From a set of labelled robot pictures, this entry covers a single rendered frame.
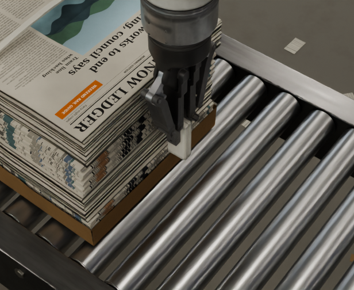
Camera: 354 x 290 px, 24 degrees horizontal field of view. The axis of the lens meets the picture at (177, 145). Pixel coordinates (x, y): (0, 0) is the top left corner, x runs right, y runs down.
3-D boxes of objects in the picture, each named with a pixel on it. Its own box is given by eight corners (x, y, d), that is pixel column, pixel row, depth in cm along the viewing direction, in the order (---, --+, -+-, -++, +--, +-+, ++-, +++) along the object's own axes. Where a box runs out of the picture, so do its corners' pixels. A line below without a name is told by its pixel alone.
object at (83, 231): (12, 191, 123) (8, 172, 119) (138, 79, 137) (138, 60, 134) (93, 248, 116) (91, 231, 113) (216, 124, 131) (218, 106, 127)
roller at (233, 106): (62, 276, 120) (58, 258, 116) (245, 86, 144) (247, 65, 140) (89, 295, 118) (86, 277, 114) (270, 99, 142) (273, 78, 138)
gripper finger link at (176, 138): (180, 117, 108) (166, 130, 107) (180, 141, 112) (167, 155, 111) (171, 111, 109) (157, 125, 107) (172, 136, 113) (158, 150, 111)
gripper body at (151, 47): (175, -9, 101) (175, 48, 108) (131, 30, 97) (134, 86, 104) (226, 16, 98) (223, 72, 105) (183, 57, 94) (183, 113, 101)
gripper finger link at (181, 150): (188, 124, 110) (185, 128, 109) (188, 157, 115) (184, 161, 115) (170, 114, 111) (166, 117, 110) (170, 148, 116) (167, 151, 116)
